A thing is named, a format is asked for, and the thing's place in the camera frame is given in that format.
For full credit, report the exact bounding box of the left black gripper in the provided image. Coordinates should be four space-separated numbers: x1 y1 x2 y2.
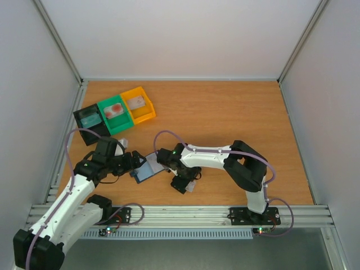
107 150 147 176

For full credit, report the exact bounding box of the blue card holder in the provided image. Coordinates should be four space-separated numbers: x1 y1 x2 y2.
129 162 158 184

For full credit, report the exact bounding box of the white blossom credit card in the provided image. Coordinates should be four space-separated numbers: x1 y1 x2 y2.
185 181 196 192

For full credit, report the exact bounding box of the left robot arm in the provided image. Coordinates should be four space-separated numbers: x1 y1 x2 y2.
13 137 146 269

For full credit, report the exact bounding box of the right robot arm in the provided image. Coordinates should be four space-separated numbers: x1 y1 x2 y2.
156 140 268 224

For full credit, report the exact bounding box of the red white card in bin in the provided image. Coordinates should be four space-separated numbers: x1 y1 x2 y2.
103 102 124 119

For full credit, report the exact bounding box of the card in yellow bin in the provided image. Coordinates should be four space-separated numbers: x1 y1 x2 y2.
127 96 146 110

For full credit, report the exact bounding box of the teal card in black bin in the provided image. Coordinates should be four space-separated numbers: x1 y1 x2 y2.
80 113 102 129

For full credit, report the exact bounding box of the green plastic bin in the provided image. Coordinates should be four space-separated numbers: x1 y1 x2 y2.
97 95 134 135

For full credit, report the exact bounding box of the yellow plastic bin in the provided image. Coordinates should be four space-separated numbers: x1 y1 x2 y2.
120 87 156 125

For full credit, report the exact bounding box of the black plastic bin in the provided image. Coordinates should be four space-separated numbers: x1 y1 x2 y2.
73 104 110 146

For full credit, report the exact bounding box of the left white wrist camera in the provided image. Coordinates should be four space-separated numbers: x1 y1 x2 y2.
115 138 128 156

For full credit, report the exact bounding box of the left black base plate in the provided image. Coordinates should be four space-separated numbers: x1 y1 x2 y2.
96 207 131 226

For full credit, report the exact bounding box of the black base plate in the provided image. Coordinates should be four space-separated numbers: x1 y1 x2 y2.
96 207 131 226
227 207 281 226

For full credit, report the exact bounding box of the grey slotted cable duct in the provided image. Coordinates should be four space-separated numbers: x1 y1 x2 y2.
80 228 253 241

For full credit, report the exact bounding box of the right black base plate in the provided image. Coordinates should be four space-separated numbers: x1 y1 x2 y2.
227 207 281 226

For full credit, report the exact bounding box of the aluminium front rail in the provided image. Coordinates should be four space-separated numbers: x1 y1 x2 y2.
25 204 335 228

